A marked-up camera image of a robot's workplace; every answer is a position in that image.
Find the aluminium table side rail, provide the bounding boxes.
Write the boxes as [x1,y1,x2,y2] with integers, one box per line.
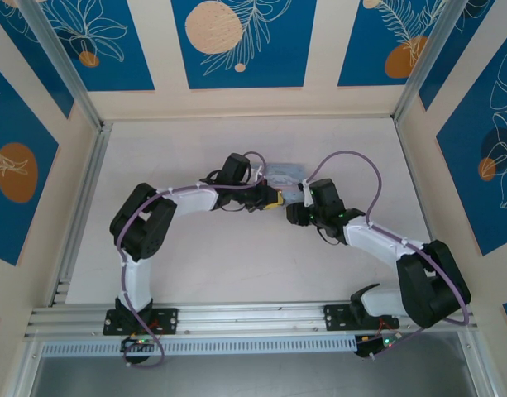
[393,119,457,299]
[49,122,114,308]

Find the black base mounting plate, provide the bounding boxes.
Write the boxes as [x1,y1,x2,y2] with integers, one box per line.
[103,308,179,336]
[323,304,401,332]

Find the aluminium front frame bar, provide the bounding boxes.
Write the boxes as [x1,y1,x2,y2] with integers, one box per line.
[7,339,45,397]
[457,330,502,397]

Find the slotted grey cable duct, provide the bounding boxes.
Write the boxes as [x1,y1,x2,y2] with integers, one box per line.
[40,335,357,357]

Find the controller circuit board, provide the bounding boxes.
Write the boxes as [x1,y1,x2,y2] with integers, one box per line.
[355,332,403,359]
[120,335,157,352]

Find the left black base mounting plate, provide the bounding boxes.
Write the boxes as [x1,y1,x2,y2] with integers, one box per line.
[103,308,179,336]

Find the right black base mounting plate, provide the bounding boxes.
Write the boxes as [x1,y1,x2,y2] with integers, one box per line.
[323,304,401,332]

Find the right controller circuit board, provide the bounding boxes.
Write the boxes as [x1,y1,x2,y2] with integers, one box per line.
[355,332,403,359]

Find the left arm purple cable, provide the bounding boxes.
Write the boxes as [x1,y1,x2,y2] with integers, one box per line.
[116,151,267,369]

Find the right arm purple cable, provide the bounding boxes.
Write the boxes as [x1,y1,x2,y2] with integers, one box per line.
[304,150,472,361]

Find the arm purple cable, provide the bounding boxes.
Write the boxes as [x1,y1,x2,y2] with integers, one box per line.
[304,150,472,361]
[116,151,267,369]

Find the aluminium frame corner post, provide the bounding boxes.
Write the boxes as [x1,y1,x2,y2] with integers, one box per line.
[17,0,104,130]
[393,0,467,125]

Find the aluminium base rail beam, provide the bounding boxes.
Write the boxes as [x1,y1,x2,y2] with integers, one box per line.
[23,299,480,342]

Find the pale blue cartoon tin box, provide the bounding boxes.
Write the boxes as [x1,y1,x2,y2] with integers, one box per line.
[263,162,309,204]

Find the left controller circuit board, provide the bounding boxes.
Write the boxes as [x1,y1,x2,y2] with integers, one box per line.
[120,335,157,352]

